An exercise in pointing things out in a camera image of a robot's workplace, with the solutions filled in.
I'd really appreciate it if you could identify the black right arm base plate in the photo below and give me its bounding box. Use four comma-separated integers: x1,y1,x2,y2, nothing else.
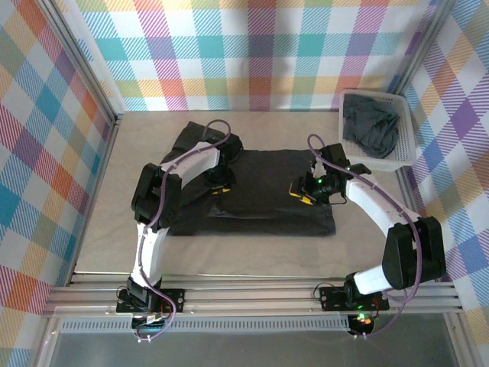
319,286,390,311

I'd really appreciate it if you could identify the white plastic basket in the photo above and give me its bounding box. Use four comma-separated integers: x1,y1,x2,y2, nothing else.
338,88,417,172

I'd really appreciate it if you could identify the long aluminium frame rail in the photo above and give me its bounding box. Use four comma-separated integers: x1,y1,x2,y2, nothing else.
41,273,463,318

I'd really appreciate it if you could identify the grey metal panel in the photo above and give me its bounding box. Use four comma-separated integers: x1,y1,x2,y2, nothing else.
47,331,461,367

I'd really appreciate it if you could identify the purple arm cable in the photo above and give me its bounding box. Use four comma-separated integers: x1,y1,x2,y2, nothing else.
307,133,423,341
131,119,233,343

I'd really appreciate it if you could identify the grey crumpled t-shirt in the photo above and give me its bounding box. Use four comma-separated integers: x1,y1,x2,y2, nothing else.
342,93,401,160

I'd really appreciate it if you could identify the grey slotted cable duct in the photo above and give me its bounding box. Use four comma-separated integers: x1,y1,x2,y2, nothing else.
60,320,351,333

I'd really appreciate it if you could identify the small electronics board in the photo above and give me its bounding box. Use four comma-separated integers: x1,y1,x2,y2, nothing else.
131,313,169,334
349,311,377,336

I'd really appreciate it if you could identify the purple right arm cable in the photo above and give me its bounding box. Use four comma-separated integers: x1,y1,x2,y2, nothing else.
307,133,423,341

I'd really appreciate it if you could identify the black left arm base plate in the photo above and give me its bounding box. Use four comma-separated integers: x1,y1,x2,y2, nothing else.
115,288,186,315

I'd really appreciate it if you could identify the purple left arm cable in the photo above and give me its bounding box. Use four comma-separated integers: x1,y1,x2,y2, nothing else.
131,119,233,343

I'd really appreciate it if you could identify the black t-shirt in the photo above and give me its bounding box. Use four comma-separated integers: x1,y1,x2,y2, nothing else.
159,121,337,238

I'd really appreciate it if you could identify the aluminium corner post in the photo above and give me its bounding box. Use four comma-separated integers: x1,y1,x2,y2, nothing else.
389,0,459,96
36,0,125,123

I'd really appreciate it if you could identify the plaid backdrop cloth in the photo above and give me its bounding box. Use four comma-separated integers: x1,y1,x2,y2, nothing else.
0,0,489,367

